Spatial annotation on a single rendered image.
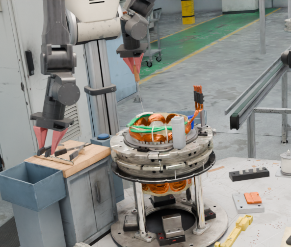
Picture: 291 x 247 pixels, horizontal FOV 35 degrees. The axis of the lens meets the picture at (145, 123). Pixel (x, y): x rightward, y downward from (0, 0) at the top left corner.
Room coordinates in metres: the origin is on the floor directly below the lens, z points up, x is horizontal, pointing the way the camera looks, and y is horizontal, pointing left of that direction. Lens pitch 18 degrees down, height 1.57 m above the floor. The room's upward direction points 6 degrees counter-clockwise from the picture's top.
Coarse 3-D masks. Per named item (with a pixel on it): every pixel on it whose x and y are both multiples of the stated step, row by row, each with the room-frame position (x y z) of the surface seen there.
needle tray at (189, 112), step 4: (156, 112) 1.72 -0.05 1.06; (160, 112) 1.72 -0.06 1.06; (164, 112) 1.71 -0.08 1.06; (168, 112) 1.71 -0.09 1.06; (172, 112) 1.71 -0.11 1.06; (176, 112) 1.70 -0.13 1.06; (180, 112) 1.70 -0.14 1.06; (184, 112) 1.70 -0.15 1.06; (188, 112) 1.69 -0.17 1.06; (192, 112) 1.69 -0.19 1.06; (196, 116) 1.69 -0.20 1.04; (196, 120) 1.58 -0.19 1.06; (200, 120) 1.58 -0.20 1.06
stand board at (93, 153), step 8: (64, 144) 1.45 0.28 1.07; (72, 144) 1.44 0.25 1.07; (80, 144) 1.43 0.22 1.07; (72, 152) 1.36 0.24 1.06; (88, 152) 1.35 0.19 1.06; (96, 152) 1.34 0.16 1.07; (104, 152) 1.35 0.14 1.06; (24, 160) 1.34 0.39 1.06; (32, 160) 1.33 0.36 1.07; (40, 160) 1.32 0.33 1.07; (48, 160) 1.31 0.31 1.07; (72, 160) 1.29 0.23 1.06; (80, 160) 1.29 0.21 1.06; (88, 160) 1.29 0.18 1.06; (96, 160) 1.32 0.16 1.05; (56, 168) 1.24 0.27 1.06; (64, 168) 1.24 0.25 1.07; (72, 168) 1.24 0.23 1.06; (80, 168) 1.27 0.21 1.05; (64, 176) 1.22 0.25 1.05
